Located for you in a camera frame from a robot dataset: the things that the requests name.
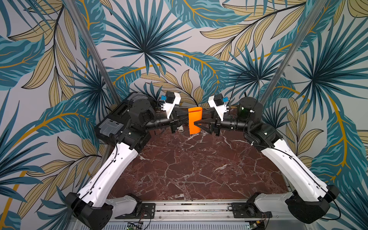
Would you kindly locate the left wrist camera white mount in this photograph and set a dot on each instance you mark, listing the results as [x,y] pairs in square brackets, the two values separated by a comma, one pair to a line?
[170,100]

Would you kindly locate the left aluminium frame post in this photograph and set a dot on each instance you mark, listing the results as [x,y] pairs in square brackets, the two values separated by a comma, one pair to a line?
[78,20]

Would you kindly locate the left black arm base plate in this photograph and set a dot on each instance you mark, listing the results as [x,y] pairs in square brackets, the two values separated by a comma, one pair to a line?
[144,211]

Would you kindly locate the black plastic toolbox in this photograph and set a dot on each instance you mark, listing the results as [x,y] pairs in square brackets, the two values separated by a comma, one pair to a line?
[118,127]

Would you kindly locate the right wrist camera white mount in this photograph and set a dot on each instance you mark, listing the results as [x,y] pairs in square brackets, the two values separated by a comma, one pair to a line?
[218,102]

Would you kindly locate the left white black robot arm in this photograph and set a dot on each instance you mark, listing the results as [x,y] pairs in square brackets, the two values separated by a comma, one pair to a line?
[90,205]

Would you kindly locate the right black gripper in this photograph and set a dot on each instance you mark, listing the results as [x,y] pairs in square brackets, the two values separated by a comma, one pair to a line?
[217,125]

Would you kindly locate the aluminium frame post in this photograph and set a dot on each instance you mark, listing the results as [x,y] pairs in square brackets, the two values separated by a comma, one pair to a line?
[78,20]
[310,19]

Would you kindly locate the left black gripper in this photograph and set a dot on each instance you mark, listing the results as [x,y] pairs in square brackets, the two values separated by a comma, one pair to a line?
[175,119]

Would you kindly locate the right aluminium frame post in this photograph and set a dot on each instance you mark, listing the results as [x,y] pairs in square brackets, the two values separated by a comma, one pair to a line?
[310,19]

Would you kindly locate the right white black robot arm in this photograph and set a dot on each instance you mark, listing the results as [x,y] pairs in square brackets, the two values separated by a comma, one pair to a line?
[311,198]

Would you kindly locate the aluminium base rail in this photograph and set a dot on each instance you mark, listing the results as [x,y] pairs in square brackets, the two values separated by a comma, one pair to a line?
[208,215]

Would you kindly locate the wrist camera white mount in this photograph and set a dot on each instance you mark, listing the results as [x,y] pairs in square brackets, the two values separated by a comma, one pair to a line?
[218,102]
[170,100]

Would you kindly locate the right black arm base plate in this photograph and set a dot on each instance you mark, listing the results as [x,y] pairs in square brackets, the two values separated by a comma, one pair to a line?
[241,211]

